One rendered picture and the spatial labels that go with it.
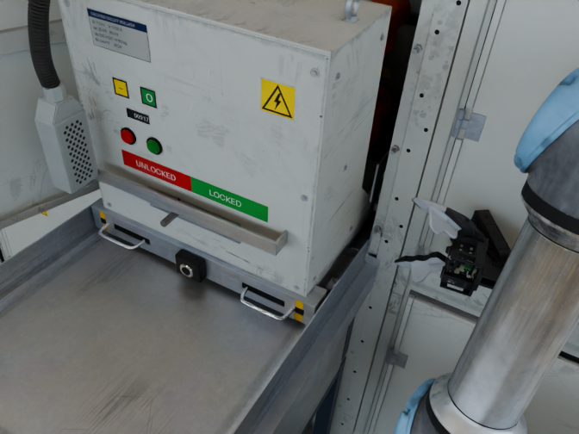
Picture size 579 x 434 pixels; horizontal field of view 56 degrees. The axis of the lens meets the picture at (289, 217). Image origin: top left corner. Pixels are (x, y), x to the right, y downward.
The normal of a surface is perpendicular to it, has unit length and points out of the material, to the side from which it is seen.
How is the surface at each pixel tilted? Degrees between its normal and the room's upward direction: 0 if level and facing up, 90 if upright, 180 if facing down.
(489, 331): 82
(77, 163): 90
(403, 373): 90
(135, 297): 0
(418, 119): 90
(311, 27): 3
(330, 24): 3
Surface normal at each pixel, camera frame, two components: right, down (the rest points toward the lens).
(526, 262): -0.90, 0.05
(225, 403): 0.07, -0.80
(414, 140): -0.47, 0.50
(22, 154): 0.73, 0.46
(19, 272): 0.88, 0.34
